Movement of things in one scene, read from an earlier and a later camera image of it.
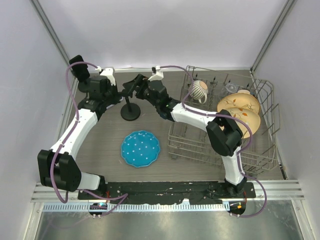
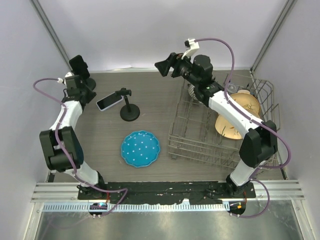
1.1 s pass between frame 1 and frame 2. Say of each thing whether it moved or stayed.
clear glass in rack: stayed
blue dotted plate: stayed
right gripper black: moved
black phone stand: stayed
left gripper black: moved
